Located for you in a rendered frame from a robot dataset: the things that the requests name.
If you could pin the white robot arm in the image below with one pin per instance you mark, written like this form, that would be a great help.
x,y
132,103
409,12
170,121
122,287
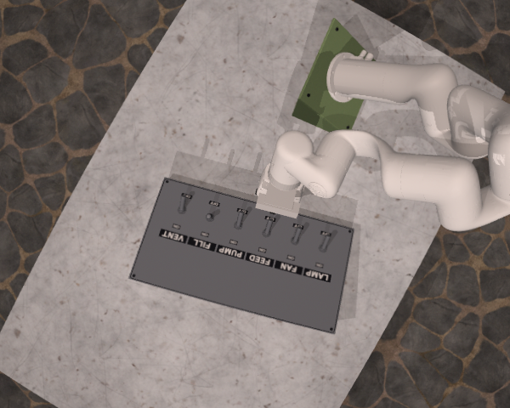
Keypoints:
x,y
450,182

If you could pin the grey switch console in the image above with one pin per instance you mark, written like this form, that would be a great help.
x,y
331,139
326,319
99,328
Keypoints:
x,y
219,248

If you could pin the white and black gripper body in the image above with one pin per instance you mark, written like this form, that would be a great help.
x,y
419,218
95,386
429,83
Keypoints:
x,y
264,183

